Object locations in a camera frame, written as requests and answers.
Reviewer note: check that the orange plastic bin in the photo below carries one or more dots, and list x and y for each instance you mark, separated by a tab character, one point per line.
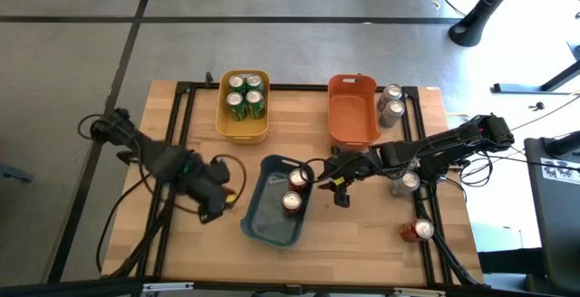
351	116

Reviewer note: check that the black round stand leg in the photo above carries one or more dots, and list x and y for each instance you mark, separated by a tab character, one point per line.
480	12

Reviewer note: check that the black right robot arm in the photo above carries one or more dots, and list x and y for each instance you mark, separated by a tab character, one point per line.
453	140

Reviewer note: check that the black rig crossbar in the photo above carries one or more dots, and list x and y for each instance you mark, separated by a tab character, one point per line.
68	287

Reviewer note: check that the yellow floor scrap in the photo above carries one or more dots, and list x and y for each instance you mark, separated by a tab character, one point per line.
436	5

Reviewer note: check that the small black floor object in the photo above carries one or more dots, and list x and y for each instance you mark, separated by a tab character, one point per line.
538	105

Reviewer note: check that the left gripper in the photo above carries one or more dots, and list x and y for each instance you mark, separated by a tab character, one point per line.
204	184

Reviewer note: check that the blue floor object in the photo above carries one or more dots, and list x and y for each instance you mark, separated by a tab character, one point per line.
16	174

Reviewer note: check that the red soda can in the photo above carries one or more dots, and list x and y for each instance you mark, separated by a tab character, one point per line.
297	179
291	203
416	230

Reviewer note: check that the fiducial marker sticker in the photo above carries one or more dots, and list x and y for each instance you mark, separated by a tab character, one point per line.
562	170

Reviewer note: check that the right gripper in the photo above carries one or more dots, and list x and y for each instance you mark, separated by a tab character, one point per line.
353	165

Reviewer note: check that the black equipment cart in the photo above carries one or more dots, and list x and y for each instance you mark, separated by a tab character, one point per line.
557	224

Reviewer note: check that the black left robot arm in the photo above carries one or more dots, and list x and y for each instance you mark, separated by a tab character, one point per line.
131	140

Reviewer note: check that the dark blue plastic bin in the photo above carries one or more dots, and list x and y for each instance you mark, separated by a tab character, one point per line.
267	217

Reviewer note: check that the black aluminium table frame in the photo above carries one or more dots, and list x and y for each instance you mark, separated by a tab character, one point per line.
294	87

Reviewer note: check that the black flat stand foot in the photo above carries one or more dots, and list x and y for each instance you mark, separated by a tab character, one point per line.
525	88

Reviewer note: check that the yellow plastic bin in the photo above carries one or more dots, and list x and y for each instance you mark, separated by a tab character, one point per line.
242	131

